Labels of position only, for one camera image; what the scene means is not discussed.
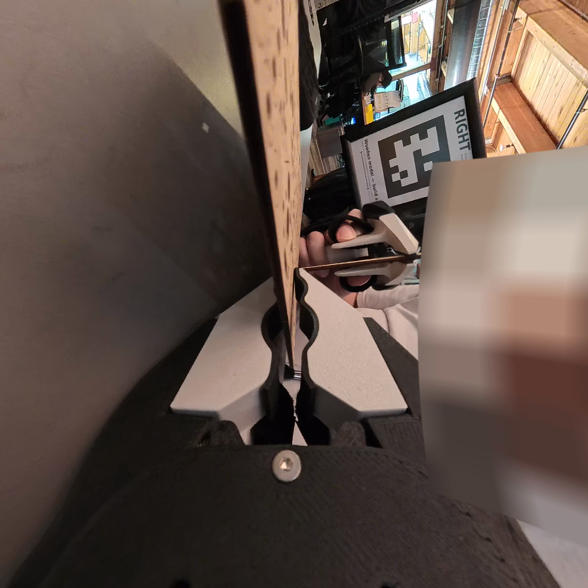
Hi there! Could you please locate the laser-cut plywood sheet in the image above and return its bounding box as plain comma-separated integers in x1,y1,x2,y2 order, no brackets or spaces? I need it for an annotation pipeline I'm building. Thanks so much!
220,0,303,379

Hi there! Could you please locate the silver ventilation duct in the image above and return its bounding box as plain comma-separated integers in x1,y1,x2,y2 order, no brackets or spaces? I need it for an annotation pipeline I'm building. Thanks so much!
443,0,494,90

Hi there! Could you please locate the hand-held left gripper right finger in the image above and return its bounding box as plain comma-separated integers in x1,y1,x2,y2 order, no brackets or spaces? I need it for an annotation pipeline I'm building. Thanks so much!
294,268,410,446

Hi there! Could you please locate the dark bag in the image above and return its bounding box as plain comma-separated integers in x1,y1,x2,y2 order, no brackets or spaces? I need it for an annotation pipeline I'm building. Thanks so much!
302,168,366,232

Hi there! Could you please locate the person's right hand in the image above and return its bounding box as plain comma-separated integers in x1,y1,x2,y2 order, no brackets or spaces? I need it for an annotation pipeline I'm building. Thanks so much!
299,209,370,309

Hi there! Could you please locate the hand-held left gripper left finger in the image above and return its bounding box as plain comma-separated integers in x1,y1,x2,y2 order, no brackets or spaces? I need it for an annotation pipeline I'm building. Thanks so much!
170,278,295,446

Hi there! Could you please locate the person's right forearm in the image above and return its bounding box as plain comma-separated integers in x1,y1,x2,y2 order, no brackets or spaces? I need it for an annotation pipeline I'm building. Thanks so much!
356,284,421,360

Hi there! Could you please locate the thin wooden model part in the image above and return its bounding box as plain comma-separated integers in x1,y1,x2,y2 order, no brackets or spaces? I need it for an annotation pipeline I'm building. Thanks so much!
301,254,421,273

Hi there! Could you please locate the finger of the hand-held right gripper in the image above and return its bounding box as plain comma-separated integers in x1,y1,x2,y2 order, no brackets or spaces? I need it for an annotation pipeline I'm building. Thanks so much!
330,202,421,256
334,261,421,288

